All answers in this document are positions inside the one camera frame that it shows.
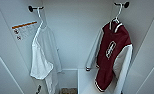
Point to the red white varsity jacket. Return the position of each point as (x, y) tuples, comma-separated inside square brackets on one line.
[(108, 63)]

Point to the white jacket hanger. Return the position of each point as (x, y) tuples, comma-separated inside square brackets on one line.
[(119, 15)]

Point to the white wardrobe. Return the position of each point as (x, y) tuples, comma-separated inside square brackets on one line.
[(73, 33)]

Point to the white shirt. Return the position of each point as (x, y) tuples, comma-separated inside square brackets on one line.
[(43, 56)]

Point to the brown basket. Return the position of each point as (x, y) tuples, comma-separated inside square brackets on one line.
[(69, 91)]

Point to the white shirt hanger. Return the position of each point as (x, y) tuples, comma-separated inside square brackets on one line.
[(40, 18)]

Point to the orange white sticker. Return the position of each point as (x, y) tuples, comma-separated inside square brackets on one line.
[(24, 29)]

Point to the black wardrobe hook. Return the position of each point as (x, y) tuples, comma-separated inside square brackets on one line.
[(123, 4), (33, 8)]

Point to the small black wall fitting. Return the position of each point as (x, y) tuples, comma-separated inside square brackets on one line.
[(38, 89)]

